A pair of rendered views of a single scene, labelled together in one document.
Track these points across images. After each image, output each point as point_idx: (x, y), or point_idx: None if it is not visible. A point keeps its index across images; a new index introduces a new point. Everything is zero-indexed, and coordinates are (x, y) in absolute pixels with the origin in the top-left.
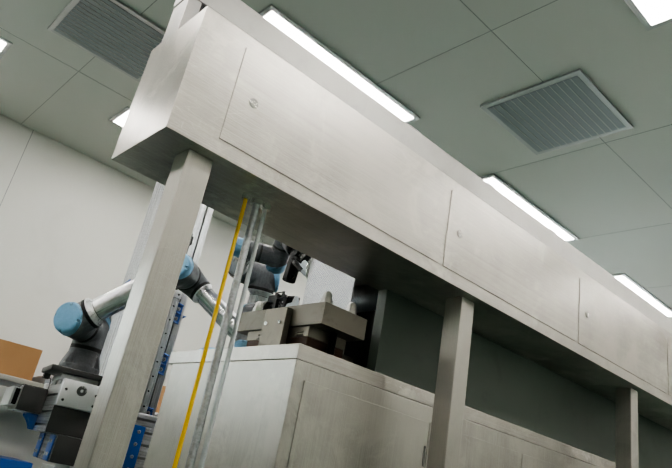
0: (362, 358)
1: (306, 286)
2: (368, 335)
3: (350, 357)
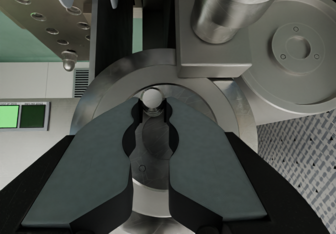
0: (163, 9)
1: (91, 58)
2: (164, 39)
3: (137, 7)
